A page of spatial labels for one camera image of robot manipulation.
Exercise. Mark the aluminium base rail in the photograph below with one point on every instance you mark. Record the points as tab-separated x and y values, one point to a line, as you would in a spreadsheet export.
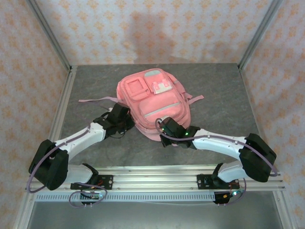
155	181

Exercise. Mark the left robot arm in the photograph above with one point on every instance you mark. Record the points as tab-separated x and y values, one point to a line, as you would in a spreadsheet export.
78	138

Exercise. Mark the electronics board with LED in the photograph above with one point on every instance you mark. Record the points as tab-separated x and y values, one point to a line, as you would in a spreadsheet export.
91	196
226	196

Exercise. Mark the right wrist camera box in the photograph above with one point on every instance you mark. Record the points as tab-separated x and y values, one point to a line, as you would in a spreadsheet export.
163	118

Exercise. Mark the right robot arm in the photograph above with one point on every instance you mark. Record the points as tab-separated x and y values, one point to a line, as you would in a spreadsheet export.
214	145

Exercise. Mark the aluminium corner post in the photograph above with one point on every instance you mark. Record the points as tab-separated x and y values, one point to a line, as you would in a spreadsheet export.
260	31
48	31

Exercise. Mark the grey metal lower panel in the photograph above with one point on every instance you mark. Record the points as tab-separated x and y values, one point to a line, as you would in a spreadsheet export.
155	217

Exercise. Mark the pink school backpack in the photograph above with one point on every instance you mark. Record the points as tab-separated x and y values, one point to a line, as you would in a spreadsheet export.
152	100

